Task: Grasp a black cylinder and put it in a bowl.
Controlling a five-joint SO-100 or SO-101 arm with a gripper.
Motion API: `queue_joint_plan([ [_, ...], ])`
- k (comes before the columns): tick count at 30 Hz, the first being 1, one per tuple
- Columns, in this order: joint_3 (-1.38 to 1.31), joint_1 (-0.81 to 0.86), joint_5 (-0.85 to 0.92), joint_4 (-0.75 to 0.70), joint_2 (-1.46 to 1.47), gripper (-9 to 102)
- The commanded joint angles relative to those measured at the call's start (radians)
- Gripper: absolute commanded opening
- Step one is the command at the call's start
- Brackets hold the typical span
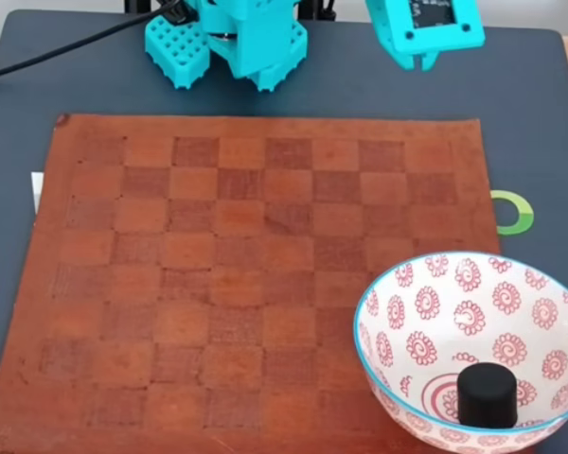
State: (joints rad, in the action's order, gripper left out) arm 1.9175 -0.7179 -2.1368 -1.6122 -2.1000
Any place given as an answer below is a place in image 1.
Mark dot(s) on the brown leather chessboard mat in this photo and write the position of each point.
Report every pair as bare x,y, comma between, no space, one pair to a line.
218,284

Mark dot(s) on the white paper sheet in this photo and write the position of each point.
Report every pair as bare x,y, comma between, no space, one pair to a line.
37,189

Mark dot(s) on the black cylinder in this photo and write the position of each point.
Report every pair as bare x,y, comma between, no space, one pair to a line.
486,397

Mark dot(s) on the white bowl red flower pattern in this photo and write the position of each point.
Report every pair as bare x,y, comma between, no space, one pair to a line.
468,321

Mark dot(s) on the black table clamp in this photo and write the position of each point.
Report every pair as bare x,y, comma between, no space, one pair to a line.
322,9
137,5

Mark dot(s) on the teal camera box with board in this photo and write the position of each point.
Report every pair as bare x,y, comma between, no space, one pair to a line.
464,35

